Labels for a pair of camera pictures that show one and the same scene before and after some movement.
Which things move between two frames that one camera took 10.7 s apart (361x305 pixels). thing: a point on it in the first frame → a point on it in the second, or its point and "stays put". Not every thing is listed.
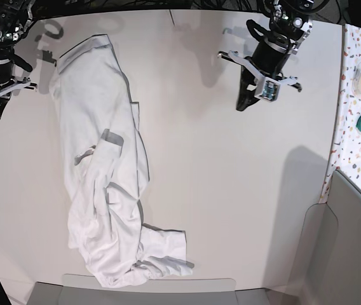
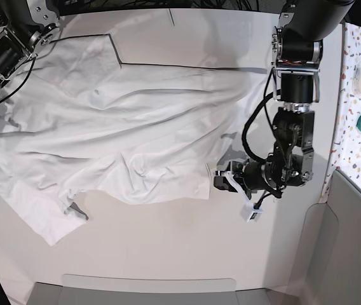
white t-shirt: (106, 168) → (79, 121)
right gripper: (269, 59) → (249, 175)
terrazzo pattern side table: (358, 150) stays put
